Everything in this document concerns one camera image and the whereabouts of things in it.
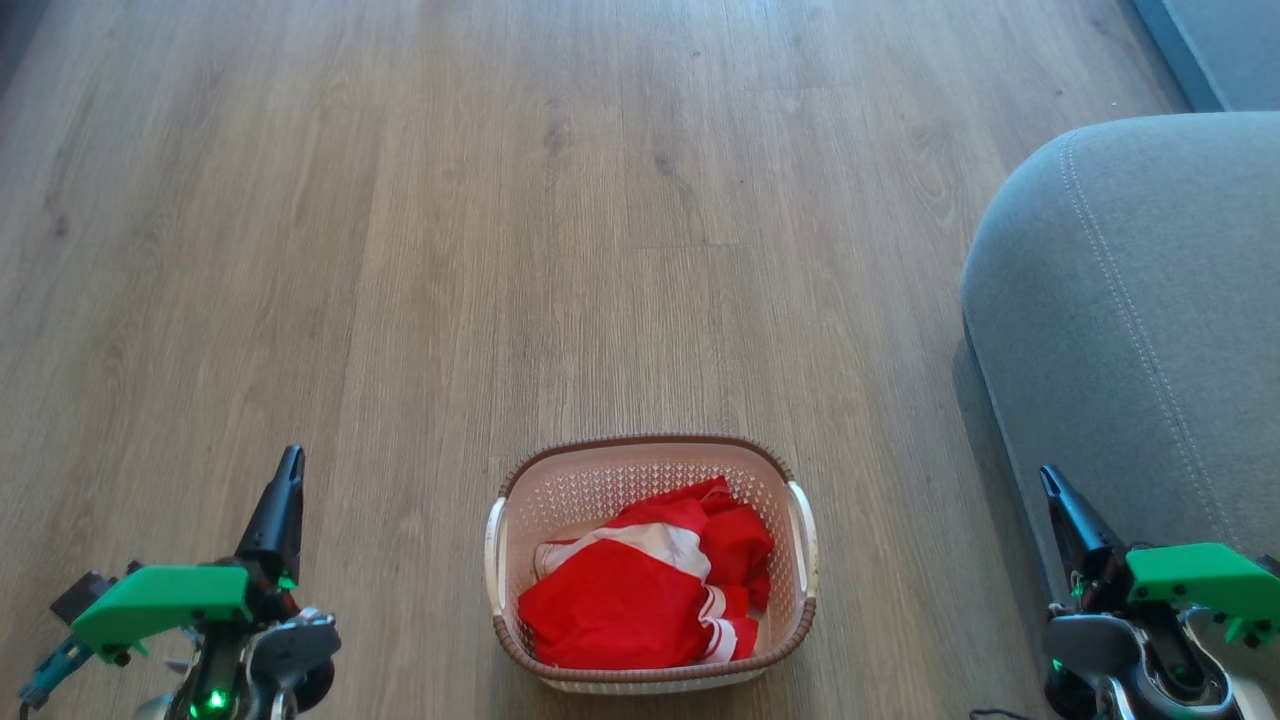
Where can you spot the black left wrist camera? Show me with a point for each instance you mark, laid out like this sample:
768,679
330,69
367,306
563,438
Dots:
82,595

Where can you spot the cream laundry basket brown rim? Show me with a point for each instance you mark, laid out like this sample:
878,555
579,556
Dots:
650,470

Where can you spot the blue grey upholstered furniture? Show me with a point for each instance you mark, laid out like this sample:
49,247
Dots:
1220,45

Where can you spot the grey fabric sofa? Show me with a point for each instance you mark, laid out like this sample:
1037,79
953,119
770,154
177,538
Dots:
1130,300

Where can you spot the red and white garment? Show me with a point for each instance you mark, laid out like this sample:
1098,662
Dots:
610,610

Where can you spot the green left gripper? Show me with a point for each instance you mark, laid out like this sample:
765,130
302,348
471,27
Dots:
160,595

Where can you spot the dark grey furniture edge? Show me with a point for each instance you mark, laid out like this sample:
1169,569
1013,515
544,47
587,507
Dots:
15,30

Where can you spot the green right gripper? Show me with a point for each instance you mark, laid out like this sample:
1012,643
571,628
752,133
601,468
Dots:
1210,580

